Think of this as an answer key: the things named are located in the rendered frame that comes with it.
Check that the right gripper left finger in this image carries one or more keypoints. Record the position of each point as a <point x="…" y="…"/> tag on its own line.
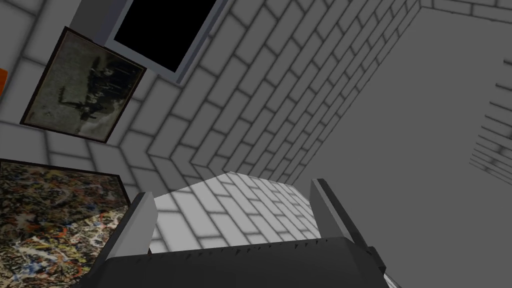
<point x="136" y="228"/>

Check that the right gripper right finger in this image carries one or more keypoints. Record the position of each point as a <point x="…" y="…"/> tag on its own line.
<point x="330" y="214"/>

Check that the multicolour splatter painting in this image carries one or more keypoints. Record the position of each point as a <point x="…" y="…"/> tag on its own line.
<point x="48" y="224"/>

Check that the grey-green dark-framed picture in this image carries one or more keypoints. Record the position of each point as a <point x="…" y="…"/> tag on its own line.
<point x="82" y="84"/>

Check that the orange object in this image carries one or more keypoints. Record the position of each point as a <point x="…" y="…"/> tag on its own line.
<point x="2" y="80"/>

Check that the dark window with grey frame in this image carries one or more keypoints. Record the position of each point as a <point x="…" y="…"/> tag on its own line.
<point x="164" y="32"/>

